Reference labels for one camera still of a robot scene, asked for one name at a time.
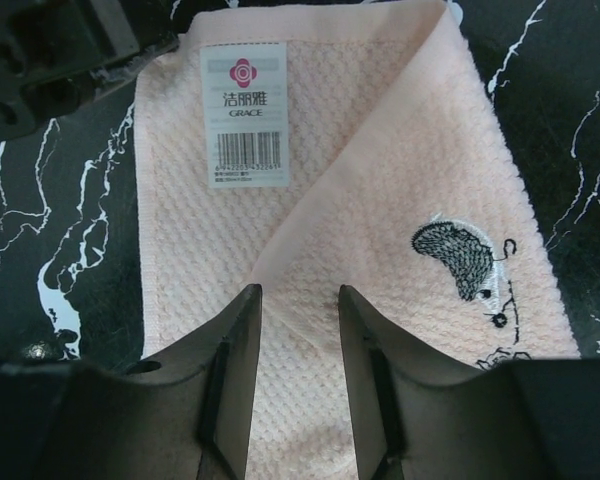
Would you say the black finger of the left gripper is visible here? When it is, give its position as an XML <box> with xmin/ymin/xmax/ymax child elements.
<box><xmin>0</xmin><ymin>0</ymin><xmax>179</xmax><ymax>142</ymax></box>

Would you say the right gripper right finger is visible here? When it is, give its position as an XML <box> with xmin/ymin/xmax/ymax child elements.
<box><xmin>338</xmin><ymin>285</ymin><xmax>600</xmax><ymax>479</ymax></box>

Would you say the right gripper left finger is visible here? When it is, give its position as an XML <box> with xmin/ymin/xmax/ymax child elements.
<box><xmin>0</xmin><ymin>284</ymin><xmax>263</xmax><ymax>479</ymax></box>

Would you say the pink hedgehog towel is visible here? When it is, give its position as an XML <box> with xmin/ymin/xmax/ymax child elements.
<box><xmin>134</xmin><ymin>1</ymin><xmax>579</xmax><ymax>479</ymax></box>

